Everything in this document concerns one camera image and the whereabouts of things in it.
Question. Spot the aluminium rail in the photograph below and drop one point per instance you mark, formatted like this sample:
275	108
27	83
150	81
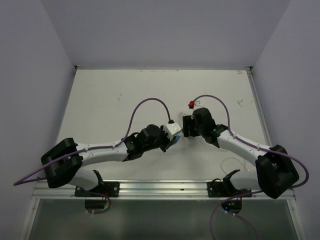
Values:
258	105
137	190

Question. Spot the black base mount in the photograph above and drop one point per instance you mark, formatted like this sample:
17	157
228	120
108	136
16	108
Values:
219	188
100	188

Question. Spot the aluminium right side rail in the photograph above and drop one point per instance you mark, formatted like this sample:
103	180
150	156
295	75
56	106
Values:
258	105

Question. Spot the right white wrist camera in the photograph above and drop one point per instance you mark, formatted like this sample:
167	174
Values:
194	104

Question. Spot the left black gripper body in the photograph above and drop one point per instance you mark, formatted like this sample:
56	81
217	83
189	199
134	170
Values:
161	141

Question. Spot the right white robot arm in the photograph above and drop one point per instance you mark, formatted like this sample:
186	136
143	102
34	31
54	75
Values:
274	171

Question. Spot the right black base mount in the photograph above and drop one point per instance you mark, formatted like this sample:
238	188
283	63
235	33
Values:
219	188

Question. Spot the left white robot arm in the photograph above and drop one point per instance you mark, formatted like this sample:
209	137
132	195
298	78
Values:
64	163

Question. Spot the white power strip socket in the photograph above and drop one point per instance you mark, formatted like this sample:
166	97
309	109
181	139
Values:
189	141

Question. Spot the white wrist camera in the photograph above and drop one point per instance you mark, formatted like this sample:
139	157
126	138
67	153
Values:
194	104
172	129

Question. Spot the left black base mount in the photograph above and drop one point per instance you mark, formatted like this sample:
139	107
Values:
100	188

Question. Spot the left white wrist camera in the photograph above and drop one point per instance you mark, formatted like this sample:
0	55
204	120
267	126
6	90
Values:
172	129

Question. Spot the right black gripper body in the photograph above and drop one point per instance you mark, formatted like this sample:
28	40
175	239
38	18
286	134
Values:
200	129

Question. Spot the aluminium front rail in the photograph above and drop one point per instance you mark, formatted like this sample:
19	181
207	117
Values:
137	190

